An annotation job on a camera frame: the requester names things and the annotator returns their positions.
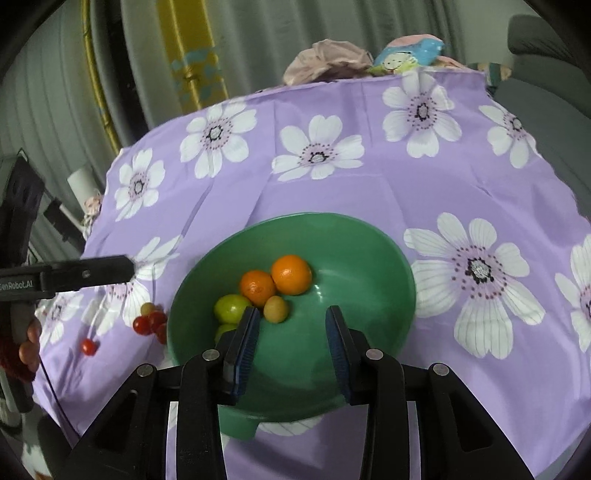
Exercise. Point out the yellow cherry tomato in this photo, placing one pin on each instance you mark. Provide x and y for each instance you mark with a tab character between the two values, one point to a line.
276	310
147	308

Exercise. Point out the grey sofa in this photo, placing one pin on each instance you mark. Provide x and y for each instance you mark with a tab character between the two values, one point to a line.
551	95

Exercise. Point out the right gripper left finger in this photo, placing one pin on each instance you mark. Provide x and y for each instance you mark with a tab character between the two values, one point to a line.
239	348

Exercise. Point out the orange mandarin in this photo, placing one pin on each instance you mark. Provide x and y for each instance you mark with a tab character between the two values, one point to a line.
257	286
291	275

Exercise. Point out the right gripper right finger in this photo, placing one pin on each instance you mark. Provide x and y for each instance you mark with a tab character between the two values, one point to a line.
348	349

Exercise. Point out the white paper roll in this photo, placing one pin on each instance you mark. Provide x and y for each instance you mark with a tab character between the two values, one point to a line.
83	184

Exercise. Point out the pink crumpled cloth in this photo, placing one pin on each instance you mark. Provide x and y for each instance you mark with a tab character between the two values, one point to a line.
328	60

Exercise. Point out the purple floral tablecloth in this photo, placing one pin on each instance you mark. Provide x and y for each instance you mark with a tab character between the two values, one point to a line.
498	248

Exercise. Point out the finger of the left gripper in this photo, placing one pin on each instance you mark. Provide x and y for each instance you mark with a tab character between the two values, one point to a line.
77	274

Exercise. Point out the cartoon print pillow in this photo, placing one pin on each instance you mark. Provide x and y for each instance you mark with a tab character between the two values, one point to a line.
424	51

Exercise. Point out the red cherry tomato stemmed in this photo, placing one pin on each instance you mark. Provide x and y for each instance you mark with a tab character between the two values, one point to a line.
156	319

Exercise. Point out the person left hand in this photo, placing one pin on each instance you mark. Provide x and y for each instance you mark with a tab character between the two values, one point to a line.
21	361

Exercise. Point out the green plastic bowl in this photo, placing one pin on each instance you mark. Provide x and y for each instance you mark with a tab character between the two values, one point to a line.
355	265

